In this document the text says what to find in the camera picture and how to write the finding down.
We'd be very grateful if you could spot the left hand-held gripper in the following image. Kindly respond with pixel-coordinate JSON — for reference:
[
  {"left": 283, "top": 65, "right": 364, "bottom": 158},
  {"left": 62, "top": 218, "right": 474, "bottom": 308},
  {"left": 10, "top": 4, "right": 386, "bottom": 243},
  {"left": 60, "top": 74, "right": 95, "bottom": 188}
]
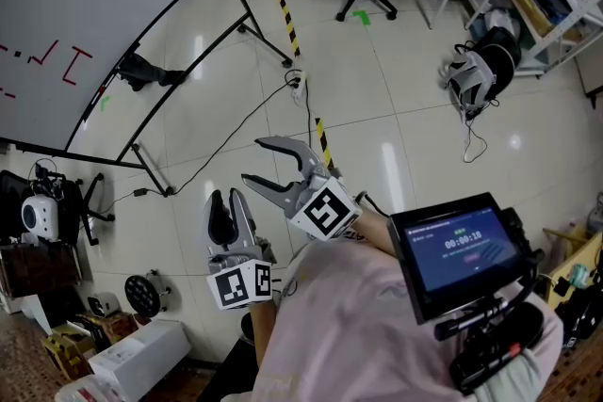
[{"left": 203, "top": 188, "right": 277, "bottom": 311}]

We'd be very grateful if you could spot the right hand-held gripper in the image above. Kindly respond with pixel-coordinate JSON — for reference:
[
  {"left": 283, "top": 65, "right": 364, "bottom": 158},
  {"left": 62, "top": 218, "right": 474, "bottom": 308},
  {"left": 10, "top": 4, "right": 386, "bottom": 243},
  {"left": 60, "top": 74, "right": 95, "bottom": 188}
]
[{"left": 240, "top": 136, "right": 363, "bottom": 243}]

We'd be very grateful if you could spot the black whiteboard stand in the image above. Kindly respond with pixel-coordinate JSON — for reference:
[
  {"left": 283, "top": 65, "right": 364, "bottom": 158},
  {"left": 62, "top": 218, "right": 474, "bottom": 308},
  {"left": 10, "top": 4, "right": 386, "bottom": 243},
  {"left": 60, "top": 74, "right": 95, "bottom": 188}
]
[{"left": 115, "top": 0, "right": 294, "bottom": 198}]

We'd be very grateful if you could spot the large whiteboard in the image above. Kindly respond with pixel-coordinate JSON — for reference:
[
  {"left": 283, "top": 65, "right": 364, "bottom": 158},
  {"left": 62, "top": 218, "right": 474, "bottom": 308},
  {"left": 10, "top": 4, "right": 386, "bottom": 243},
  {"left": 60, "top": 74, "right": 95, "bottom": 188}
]
[{"left": 0, "top": 0, "right": 225, "bottom": 153}]

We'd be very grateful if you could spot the yellow black striped tape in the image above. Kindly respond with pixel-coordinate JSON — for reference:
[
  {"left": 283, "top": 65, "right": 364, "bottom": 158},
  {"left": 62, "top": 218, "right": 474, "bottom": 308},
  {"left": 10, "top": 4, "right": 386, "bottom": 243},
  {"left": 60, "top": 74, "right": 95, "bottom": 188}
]
[
  {"left": 314, "top": 117, "right": 336, "bottom": 171},
  {"left": 267, "top": 0, "right": 302, "bottom": 58}
]

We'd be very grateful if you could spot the white power strip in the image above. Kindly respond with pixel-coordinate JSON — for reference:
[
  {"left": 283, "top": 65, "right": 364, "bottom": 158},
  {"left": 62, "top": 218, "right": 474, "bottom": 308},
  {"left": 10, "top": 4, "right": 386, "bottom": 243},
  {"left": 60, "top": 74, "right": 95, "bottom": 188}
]
[{"left": 289, "top": 69, "right": 309, "bottom": 106}]

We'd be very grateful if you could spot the round black perforated disc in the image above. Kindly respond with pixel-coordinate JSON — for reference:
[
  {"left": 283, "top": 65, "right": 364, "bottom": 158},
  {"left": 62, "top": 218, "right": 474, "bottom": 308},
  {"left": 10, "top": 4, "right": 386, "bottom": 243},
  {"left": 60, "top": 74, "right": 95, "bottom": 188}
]
[{"left": 123, "top": 269, "right": 171, "bottom": 317}]

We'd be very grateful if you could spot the black chair with rig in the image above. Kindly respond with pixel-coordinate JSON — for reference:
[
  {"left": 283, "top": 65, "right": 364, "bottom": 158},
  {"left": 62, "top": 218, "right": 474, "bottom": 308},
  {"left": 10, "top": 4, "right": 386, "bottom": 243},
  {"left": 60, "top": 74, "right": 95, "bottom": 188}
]
[{"left": 0, "top": 158, "right": 117, "bottom": 247}]

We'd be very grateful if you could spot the person's dark trouser leg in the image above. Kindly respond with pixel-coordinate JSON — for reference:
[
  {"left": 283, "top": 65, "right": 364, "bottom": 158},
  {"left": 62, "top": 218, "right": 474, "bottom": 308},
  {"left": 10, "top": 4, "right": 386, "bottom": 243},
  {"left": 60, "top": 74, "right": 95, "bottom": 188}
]
[{"left": 205, "top": 313, "right": 265, "bottom": 402}]

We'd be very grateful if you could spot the person's pink shirt torso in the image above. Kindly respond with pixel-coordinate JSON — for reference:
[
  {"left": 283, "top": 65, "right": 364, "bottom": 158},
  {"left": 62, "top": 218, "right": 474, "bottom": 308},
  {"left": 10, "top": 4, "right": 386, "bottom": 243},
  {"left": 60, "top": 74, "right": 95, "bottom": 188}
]
[{"left": 253, "top": 239, "right": 564, "bottom": 402}]

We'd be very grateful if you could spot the long white box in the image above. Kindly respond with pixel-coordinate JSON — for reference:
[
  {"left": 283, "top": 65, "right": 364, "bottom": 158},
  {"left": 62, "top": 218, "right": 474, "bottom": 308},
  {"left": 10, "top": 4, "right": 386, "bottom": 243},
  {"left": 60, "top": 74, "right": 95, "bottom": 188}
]
[{"left": 88, "top": 319, "right": 192, "bottom": 393}]

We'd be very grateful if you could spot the black tablet screen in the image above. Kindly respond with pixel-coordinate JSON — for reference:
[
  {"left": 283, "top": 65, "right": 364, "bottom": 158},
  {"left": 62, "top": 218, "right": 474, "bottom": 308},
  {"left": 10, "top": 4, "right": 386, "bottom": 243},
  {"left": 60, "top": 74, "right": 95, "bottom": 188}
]
[{"left": 386, "top": 192, "right": 533, "bottom": 326}]

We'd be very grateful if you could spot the dark brown wooden box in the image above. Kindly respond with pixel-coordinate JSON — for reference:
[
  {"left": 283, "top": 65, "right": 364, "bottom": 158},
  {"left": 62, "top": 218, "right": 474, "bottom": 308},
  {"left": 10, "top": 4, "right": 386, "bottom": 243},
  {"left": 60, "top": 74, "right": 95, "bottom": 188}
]
[{"left": 0, "top": 241, "right": 84, "bottom": 298}]

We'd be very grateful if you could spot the grey white headset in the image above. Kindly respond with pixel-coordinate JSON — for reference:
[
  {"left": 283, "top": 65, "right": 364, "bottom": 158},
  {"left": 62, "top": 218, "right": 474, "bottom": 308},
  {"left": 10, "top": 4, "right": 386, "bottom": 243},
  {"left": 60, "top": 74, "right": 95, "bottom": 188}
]
[{"left": 440, "top": 42, "right": 498, "bottom": 121}]

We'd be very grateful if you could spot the brown cardboard box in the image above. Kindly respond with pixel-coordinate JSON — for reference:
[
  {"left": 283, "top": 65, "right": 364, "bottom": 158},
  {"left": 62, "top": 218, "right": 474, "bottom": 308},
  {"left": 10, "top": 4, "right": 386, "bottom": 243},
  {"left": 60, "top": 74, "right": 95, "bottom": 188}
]
[{"left": 41, "top": 313, "right": 153, "bottom": 381}]

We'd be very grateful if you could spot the black backpack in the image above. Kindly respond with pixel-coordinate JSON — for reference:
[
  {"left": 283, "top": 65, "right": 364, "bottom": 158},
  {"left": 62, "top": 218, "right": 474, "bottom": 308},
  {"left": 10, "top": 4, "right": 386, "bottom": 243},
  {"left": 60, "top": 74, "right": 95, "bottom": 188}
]
[{"left": 470, "top": 26, "right": 523, "bottom": 101}]

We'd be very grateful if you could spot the wooden crate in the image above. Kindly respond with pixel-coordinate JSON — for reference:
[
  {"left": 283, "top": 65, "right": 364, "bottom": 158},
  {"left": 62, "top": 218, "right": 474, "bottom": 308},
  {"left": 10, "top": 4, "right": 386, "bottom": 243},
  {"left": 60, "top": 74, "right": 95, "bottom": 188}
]
[{"left": 541, "top": 228, "right": 603, "bottom": 313}]

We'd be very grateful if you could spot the long black cable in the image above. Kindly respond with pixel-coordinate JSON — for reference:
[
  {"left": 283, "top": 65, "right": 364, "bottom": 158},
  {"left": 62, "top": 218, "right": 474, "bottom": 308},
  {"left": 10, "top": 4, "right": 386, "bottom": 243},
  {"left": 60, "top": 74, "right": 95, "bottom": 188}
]
[{"left": 165, "top": 79, "right": 297, "bottom": 197}]

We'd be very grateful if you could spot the white round camera device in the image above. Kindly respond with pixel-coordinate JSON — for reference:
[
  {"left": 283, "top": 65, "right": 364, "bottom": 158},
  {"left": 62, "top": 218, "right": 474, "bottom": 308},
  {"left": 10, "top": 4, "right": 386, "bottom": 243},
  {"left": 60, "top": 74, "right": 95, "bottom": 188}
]
[{"left": 21, "top": 195, "right": 60, "bottom": 241}]

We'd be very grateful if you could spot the thin headset cable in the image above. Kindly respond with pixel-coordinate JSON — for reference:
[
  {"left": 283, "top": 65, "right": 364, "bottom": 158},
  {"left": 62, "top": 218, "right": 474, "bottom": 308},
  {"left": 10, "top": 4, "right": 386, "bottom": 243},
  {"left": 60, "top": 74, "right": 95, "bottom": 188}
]
[{"left": 461, "top": 107, "right": 489, "bottom": 165}]

